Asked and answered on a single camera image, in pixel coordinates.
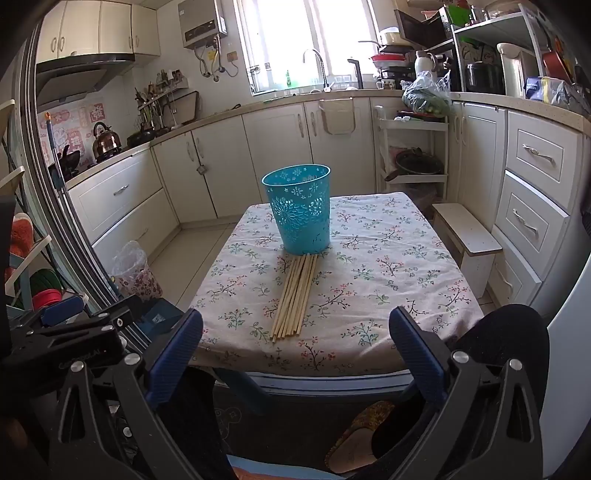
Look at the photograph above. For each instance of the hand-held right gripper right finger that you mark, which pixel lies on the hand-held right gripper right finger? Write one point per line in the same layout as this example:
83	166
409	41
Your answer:
415	355

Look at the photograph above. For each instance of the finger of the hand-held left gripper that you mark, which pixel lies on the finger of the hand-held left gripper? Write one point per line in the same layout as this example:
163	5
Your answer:
115	316
62	310

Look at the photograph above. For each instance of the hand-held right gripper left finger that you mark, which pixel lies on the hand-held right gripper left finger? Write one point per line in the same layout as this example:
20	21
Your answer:
176	355

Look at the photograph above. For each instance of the bundle of wooden chopsticks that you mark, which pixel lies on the bundle of wooden chopsticks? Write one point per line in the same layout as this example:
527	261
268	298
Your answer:
295	300

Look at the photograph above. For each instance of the blue perforated plastic basket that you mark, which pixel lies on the blue perforated plastic basket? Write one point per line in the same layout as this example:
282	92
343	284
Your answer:
300	217

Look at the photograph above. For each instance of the red slipper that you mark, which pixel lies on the red slipper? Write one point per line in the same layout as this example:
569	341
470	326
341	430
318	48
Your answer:
48	299

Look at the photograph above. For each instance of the green slipper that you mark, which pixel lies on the green slipper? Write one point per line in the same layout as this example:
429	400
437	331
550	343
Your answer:
44	281

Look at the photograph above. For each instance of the blue dustpan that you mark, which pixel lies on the blue dustpan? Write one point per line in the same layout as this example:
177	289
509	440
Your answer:
159	318

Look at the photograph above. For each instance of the floral trash bin with bag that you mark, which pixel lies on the floral trash bin with bag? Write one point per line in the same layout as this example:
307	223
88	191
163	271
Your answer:
136	277

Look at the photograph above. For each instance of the person's left leg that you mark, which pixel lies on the person's left leg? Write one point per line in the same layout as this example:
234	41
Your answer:
198	415

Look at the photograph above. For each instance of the orange plush slipper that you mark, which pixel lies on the orange plush slipper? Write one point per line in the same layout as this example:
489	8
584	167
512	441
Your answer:
21	235

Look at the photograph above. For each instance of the floral tablecloth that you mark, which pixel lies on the floral tablecloth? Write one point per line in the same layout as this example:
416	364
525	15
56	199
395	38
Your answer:
369	277

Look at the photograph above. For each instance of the grey folding table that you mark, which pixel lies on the grey folding table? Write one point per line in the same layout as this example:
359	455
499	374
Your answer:
323	382

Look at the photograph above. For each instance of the yellow patterned slipper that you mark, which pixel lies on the yellow patterned slipper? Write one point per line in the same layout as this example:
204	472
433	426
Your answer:
360	438

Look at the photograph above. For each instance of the cream two drawer cabinet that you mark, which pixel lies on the cream two drawer cabinet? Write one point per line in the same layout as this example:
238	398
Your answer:
120	203

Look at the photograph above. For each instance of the white step stool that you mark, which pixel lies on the white step stool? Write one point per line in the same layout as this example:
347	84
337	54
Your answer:
466	235

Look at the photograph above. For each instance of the white shoe rack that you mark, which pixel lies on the white shoe rack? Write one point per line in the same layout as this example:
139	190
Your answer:
18	184

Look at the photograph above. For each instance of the black wok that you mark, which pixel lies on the black wok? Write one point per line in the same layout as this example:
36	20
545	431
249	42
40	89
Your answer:
69	161

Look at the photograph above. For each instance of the white appliance side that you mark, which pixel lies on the white appliance side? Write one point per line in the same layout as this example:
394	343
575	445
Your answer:
570	369

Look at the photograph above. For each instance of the blue mop pole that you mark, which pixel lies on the blue mop pole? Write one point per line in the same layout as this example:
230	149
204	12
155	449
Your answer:
52	143

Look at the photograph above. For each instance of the steel kettle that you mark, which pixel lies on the steel kettle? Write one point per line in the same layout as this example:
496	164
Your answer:
106	143

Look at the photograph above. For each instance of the pink backsplash stickers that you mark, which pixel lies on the pink backsplash stickers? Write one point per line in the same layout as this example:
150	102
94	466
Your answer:
74	134

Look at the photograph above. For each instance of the black cooking pot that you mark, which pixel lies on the black cooking pot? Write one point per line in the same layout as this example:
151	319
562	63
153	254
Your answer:
141	137

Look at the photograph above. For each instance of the dark pan with lid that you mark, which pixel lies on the dark pan with lid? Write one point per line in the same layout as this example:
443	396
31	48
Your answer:
418	164

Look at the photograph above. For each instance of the white rolling cart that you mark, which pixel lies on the white rolling cart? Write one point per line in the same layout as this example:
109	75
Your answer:
436	152

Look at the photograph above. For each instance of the cream three drawer cabinet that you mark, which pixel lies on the cream three drawer cabinet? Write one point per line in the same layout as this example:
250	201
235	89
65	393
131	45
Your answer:
535	184

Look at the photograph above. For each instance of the cream double door cabinet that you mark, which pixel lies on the cream double door cabinet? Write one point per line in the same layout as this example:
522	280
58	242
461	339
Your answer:
480	152

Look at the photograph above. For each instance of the leaning tray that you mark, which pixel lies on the leaning tray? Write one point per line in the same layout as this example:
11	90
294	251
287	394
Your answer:
184	108

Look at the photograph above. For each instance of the range hood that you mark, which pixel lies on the range hood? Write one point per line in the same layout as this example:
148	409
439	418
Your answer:
78	78

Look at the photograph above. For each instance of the cream sink base cabinet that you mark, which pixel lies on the cream sink base cabinet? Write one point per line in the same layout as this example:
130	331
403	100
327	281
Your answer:
277	143

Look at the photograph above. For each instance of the white hanging door bin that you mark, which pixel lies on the white hanging door bin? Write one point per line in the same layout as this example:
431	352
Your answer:
339	117

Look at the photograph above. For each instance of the plastic bag of vegetables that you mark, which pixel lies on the plastic bag of vegetables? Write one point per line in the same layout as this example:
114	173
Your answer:
425	99

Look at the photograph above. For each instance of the patterned mug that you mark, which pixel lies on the patterned mug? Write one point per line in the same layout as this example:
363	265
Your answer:
387	84

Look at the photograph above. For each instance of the black filter faucet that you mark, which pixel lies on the black filter faucet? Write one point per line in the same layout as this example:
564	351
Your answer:
358	74

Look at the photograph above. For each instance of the white thermos jug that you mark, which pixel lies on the white thermos jug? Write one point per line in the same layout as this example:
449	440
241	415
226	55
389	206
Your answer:
422	64

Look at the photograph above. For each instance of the green bottle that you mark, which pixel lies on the green bottle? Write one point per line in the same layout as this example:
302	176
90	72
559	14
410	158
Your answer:
288	79

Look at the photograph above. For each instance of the blue packet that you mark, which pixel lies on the blue packet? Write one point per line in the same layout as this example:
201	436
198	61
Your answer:
538	88

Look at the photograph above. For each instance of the red dish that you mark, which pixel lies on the red dish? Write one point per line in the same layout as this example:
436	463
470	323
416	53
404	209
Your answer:
388	59

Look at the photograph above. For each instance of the chrome sink faucet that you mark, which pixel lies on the chrome sink faucet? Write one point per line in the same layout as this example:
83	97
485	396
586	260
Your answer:
323	69

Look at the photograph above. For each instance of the white electric water boiler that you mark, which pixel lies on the white electric water boiler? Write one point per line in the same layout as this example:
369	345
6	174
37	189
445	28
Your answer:
515	69

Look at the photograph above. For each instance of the cream pot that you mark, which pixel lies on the cream pot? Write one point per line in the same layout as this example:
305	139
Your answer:
391	36

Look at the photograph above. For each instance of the red frying pan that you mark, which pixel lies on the red frying pan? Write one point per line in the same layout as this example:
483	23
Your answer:
556	64

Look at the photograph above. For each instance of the microwave oven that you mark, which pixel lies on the microwave oven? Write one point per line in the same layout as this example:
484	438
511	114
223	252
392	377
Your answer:
422	30

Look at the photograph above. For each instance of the kitchen window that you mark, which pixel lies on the kitchen window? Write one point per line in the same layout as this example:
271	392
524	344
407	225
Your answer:
304	41

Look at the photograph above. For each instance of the white metal shelf rack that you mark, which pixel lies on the white metal shelf rack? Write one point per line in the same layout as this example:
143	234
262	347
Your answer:
494	25

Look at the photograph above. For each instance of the green container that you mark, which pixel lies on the green container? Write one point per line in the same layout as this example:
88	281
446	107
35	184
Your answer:
457	14

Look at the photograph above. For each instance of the grey sliding door frame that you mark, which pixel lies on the grey sliding door frame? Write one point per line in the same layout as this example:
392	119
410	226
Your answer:
41	184

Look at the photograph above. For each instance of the wall utensil rack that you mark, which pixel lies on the wall utensil rack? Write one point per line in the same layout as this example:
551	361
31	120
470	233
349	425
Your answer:
159	97

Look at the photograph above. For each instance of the cream wall cabinets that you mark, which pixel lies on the cream wall cabinets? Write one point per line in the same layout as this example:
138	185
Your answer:
92	27

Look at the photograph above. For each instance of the wall socket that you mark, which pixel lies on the wall socket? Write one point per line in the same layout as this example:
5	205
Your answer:
232	56

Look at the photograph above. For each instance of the wall water heater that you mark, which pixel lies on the wall water heater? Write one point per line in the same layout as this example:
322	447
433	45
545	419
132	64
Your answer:
201	23

